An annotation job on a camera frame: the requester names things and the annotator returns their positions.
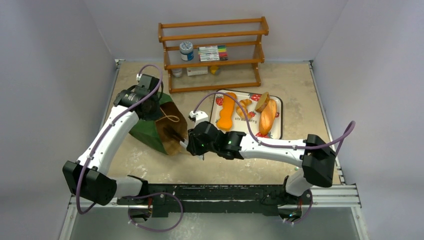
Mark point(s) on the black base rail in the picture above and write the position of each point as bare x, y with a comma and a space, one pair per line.
266, 199

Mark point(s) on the fake croissant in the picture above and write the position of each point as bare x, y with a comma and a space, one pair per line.
242, 110

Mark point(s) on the strawberry print white tray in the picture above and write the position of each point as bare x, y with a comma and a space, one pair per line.
276, 131

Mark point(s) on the green brown paper bag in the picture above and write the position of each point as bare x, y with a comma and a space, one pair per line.
153, 132

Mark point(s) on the coloured marker set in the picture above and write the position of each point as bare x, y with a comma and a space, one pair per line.
212, 53

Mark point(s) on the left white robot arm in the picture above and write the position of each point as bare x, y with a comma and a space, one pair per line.
87, 177

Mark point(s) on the fake bread slice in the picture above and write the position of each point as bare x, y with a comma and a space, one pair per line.
262, 102

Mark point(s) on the metal tongs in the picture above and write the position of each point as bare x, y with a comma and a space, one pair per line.
180, 139

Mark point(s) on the fake baguette loaf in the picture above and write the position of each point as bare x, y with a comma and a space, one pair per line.
267, 117

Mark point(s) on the yellow small cube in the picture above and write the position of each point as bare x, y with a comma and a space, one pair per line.
214, 70

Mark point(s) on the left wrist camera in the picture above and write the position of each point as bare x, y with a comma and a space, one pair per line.
138, 77

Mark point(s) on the orange fake bread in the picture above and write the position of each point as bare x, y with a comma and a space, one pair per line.
225, 121

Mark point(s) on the blue white jar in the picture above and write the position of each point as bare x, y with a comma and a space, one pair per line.
186, 50

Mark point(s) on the wooden shelf rack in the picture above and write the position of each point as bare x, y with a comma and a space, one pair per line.
179, 52

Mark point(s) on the white small box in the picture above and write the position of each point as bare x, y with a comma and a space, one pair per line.
195, 71

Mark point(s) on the small jar lower shelf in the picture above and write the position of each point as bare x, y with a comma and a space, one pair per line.
177, 72

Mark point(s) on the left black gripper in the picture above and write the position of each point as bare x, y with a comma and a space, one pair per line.
156, 114

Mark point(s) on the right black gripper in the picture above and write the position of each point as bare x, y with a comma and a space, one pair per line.
192, 141

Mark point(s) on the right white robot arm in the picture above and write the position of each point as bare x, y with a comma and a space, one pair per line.
314, 158

